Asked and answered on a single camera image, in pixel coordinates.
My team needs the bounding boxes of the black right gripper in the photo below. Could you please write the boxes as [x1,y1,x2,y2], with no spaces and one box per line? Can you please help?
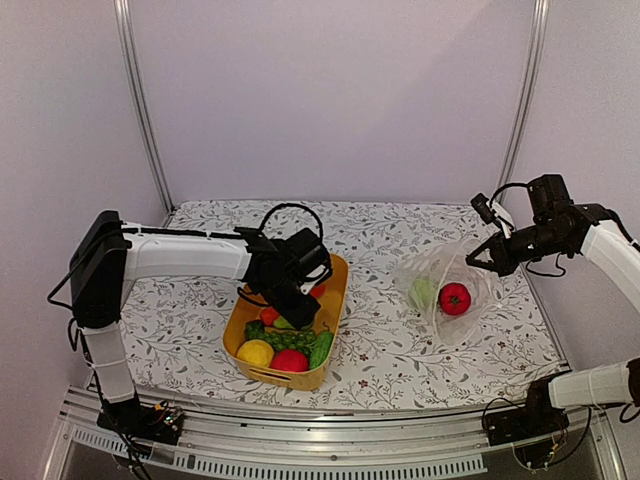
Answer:
[467,221,571,277]

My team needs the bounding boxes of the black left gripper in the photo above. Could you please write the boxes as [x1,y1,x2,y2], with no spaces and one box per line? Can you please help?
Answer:
[260,274,321,330]

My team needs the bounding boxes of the clear zip top bag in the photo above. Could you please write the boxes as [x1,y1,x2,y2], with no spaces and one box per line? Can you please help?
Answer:
[392,237,501,346]

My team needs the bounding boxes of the red toy tomato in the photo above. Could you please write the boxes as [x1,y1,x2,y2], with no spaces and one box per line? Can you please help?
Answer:
[438,282,472,316]

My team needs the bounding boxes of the green toy apple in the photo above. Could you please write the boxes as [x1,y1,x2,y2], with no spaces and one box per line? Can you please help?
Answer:
[407,277,440,311]

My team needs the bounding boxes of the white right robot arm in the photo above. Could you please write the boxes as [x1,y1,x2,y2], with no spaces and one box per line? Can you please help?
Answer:
[466,174,639,436]

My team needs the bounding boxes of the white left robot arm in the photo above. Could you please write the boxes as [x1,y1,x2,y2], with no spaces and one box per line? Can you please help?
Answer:
[47,210,333,434]

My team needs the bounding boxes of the green toy cabbage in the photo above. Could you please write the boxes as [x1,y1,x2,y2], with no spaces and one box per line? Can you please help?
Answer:
[272,316,313,333]

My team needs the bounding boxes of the green toy grapes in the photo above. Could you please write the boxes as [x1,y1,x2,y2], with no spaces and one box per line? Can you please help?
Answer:
[263,330,316,357]

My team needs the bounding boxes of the orange toy carrot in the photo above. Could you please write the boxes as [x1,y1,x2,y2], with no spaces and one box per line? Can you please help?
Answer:
[260,285,326,326]

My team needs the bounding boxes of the green toy cucumber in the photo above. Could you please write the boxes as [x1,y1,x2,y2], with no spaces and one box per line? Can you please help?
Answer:
[309,331,334,370]

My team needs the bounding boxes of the green toy broccoli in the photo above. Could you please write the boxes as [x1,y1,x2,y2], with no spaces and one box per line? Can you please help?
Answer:
[244,320,266,341]

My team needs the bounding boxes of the yellow plastic basket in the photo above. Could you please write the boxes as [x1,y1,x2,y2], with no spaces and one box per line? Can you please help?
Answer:
[223,255,349,391]

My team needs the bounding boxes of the red toy apple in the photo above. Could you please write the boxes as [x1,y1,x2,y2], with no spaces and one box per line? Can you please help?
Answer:
[270,349,309,372]

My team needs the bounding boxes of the yellow toy lemon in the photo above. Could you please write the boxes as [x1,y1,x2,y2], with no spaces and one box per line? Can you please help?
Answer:
[236,339,275,367]

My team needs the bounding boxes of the floral tablecloth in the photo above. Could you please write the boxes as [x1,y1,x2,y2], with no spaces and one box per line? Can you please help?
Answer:
[122,201,566,410]

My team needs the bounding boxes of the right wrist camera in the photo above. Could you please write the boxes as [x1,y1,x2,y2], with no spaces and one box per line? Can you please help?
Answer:
[471,193,515,239]

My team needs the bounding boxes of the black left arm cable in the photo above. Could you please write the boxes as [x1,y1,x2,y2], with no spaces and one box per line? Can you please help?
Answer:
[260,202,325,246]

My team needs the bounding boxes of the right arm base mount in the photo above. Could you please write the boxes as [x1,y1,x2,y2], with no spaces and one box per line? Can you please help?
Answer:
[481,374,569,470]

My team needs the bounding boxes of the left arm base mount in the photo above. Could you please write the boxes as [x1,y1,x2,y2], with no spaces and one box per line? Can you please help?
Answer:
[97,394,184,445]

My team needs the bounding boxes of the right aluminium frame post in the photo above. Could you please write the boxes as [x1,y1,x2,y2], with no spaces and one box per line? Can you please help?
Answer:
[497,0,551,187]

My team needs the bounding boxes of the aluminium frame post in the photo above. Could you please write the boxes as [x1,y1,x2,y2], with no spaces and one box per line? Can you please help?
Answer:
[113,0,175,215]
[497,0,551,187]

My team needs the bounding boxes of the left aluminium frame post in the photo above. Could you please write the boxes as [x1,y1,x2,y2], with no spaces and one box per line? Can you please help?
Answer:
[113,0,175,215]

